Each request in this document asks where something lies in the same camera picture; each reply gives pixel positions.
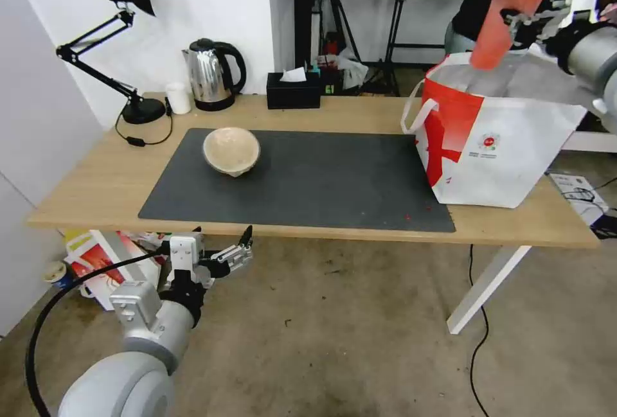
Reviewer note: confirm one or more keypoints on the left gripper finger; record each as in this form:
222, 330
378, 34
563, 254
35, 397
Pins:
236, 255
196, 230

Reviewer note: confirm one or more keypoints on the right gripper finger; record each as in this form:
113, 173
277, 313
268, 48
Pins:
523, 22

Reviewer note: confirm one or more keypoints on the red cup with white lid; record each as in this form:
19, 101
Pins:
511, 7

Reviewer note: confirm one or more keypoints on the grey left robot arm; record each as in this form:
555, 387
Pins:
140, 340

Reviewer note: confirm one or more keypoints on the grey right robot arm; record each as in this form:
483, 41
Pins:
597, 63

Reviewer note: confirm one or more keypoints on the white and red takeout bag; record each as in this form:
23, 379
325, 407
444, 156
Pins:
491, 147

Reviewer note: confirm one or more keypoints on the clear plastic bag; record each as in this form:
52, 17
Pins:
348, 70

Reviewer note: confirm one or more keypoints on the person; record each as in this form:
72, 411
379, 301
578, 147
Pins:
470, 7

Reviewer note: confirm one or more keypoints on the red and white cardboard box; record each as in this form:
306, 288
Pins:
108, 263

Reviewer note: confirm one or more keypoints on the beige paper bowl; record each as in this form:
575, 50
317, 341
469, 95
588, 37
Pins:
230, 149

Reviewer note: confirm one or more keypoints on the black desk mat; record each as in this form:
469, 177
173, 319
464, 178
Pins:
308, 185

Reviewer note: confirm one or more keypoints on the white table crossbar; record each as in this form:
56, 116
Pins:
595, 142

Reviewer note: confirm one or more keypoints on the thin black light stand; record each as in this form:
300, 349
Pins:
396, 36

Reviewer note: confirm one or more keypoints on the small white cup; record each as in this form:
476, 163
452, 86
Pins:
179, 98

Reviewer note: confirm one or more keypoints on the paper cup with blue band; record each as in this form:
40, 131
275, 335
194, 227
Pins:
56, 275

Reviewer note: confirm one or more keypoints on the steel electric kettle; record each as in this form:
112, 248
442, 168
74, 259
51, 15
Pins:
208, 75

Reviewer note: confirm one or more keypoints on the white printed floor box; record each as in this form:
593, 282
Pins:
578, 195

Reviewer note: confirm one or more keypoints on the black tissue box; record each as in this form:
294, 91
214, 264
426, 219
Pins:
293, 91

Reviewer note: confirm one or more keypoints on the black light stand tripod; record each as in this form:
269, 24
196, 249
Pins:
340, 17

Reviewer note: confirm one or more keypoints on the white tissue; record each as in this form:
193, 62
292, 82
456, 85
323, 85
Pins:
294, 75

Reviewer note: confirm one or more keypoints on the small black digital clock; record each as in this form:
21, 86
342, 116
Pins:
330, 88

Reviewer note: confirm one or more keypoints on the white table leg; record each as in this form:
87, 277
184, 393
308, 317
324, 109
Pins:
487, 287

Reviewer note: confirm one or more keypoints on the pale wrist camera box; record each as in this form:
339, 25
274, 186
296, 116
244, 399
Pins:
584, 2
186, 252

